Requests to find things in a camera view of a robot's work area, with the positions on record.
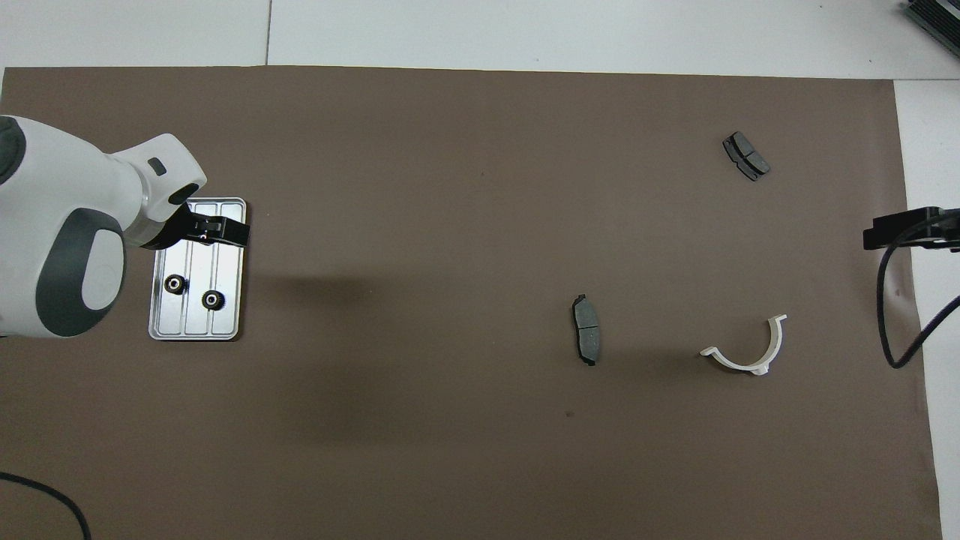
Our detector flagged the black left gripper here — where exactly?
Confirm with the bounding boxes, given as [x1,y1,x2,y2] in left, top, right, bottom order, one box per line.
[152,204,251,251]

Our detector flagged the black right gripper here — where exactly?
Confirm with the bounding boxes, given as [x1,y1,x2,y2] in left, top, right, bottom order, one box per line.
[864,208,960,252]

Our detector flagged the silver metal tray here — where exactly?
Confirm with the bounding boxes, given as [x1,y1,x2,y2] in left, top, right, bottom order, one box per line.
[148,196,248,342]

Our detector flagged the stacked dark brake pads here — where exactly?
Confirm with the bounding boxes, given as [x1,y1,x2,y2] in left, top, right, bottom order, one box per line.
[722,131,772,182]

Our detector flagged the black ribbed device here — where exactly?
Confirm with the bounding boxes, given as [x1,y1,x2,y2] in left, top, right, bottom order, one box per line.
[903,0,960,59]

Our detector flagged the brown paper table mat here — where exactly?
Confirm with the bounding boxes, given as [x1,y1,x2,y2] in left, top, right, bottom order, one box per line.
[0,66,944,540]

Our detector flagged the single gray brake pad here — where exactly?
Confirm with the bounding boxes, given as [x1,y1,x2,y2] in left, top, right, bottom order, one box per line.
[571,293,602,368]

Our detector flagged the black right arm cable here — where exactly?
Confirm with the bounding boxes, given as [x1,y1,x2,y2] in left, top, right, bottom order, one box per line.
[877,217,960,369]

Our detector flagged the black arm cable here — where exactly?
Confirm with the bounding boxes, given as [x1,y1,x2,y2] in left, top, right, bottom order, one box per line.
[0,471,92,540]
[877,217,960,369]

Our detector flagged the white plastic half-ring clamp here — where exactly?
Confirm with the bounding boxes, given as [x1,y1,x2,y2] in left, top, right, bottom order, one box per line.
[699,314,788,377]

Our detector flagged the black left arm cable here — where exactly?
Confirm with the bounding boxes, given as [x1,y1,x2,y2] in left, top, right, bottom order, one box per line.
[0,471,92,540]

